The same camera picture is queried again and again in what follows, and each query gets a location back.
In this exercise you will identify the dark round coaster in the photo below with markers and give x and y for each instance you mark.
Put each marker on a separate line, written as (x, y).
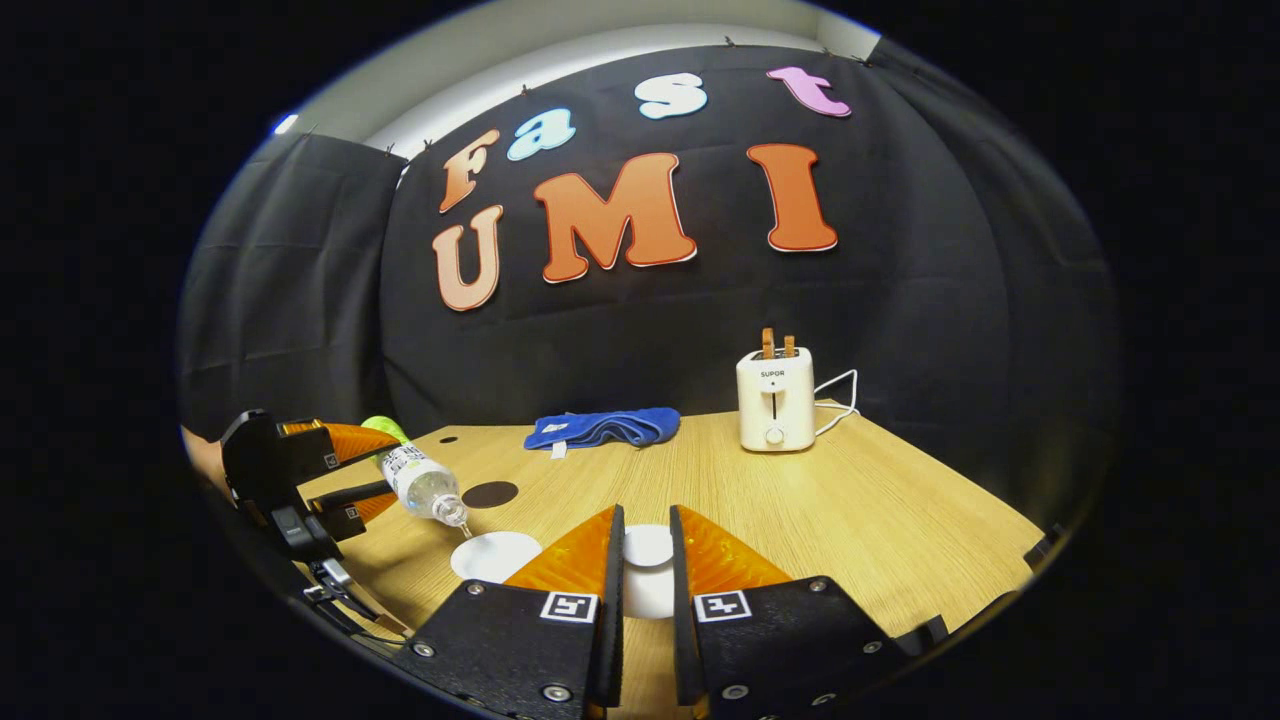
(490, 494)

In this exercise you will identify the blue towel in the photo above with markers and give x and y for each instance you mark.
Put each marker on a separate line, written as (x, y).
(600, 428)

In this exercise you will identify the white teacup lid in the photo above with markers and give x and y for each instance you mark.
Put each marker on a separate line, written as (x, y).
(648, 560)

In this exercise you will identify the white toaster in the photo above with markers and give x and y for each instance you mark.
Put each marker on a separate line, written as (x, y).
(775, 410)

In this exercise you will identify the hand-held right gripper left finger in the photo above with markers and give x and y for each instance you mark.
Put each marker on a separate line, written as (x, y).
(612, 640)

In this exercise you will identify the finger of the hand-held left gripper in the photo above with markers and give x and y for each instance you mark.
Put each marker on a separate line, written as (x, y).
(350, 500)
(350, 442)

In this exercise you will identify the white teacup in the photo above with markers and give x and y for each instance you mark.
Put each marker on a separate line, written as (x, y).
(485, 558)

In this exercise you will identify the black backdrop cloth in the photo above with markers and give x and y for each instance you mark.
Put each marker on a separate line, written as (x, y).
(700, 320)

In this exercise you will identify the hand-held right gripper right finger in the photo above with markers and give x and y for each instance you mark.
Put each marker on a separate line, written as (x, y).
(684, 640)

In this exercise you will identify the clear water bottle green label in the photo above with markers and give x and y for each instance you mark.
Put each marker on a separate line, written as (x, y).
(420, 480)

